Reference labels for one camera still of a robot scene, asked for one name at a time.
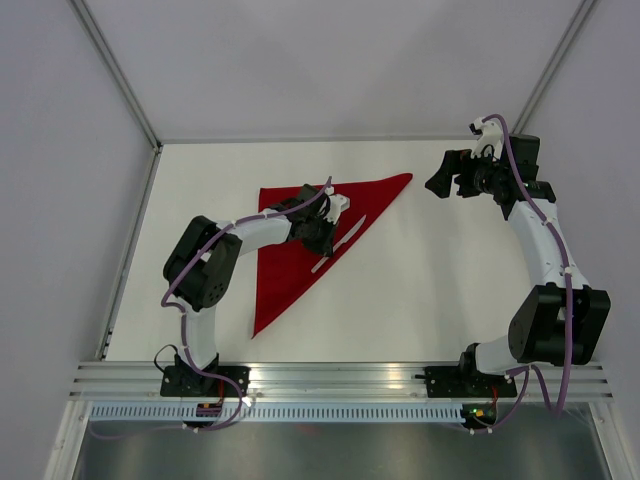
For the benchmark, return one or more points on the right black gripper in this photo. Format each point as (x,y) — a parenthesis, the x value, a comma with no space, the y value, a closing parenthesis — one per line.
(455,163)

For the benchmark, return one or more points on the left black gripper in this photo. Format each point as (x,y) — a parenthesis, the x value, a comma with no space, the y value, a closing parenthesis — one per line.
(326,246)

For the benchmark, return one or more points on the pink plastic knife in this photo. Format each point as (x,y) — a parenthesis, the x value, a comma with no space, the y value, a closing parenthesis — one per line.
(340,244)

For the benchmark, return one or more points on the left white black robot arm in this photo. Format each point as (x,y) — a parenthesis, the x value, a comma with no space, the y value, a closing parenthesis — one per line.
(201,265)

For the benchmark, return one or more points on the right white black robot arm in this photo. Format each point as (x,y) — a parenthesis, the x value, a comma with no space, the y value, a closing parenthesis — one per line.
(561,319)

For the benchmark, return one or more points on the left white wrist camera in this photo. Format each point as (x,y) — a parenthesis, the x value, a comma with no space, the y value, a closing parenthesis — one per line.
(334,205)

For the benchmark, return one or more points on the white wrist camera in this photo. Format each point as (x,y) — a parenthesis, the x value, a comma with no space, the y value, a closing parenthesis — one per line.
(490,139)
(334,205)

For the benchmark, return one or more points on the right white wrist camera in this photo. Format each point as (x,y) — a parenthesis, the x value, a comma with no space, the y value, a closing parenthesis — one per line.
(490,139)

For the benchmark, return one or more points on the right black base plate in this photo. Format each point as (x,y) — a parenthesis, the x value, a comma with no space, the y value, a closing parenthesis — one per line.
(451,382)

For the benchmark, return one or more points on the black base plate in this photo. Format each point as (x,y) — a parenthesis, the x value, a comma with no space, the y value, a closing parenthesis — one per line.
(451,382)
(181,381)

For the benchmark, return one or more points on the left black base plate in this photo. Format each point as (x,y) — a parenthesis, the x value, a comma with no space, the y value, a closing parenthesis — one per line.
(181,381)

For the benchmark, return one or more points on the aluminium frame right post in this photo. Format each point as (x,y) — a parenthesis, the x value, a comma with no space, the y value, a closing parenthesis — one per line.
(560,54)

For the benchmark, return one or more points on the aluminium frame post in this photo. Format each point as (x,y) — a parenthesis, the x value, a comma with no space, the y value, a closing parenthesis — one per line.
(98,40)
(560,54)

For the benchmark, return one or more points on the aluminium front rail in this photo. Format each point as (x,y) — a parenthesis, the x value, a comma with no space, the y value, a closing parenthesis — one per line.
(272,382)

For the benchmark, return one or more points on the white slotted cable duct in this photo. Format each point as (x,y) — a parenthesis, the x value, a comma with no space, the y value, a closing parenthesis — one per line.
(281,412)

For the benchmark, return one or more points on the aluminium frame left post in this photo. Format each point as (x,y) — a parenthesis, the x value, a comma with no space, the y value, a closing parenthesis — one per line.
(98,40)

